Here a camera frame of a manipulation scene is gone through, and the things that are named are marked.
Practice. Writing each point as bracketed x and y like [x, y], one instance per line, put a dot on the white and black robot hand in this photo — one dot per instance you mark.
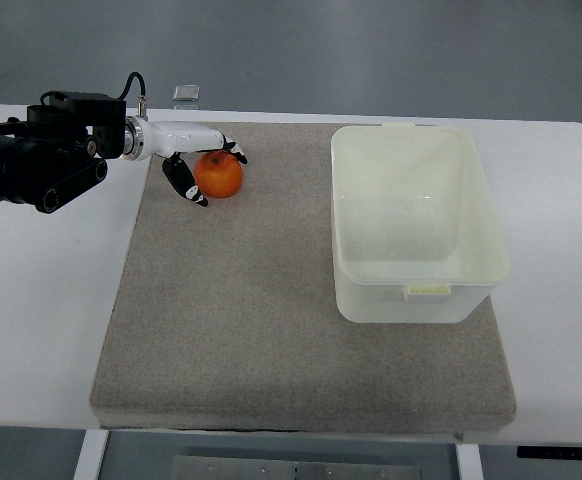
[170, 139]

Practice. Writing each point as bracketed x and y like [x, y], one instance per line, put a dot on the orange fruit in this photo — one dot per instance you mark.
[218, 174]

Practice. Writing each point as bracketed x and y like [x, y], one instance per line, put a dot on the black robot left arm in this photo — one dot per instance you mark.
[60, 150]

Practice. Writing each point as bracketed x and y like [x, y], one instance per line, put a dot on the white plastic box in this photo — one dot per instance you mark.
[415, 233]

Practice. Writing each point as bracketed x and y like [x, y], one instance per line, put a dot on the small clear plastic object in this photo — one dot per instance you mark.
[186, 93]

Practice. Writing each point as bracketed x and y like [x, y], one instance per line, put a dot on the grey felt mat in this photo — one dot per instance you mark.
[226, 318]

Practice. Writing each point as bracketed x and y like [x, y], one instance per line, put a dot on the white table leg left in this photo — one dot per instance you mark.
[91, 455]

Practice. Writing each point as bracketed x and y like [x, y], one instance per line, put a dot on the white table leg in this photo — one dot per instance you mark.
[91, 455]
[469, 462]

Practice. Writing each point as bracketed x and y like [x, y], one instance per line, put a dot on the white table leg right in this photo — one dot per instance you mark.
[469, 462]

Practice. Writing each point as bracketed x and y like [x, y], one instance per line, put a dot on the black table control panel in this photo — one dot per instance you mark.
[550, 453]

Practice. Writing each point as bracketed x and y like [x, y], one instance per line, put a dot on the grey metal base plate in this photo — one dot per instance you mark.
[199, 467]

